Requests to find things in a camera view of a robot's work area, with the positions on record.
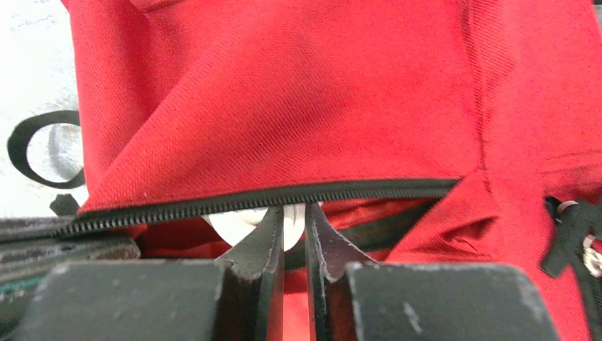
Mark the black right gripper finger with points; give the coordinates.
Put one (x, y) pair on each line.
(329, 295)
(25, 264)
(251, 301)
(31, 229)

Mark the clear tape roll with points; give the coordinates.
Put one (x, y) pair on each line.
(233, 226)

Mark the red backpack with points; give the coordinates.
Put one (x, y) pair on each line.
(457, 143)

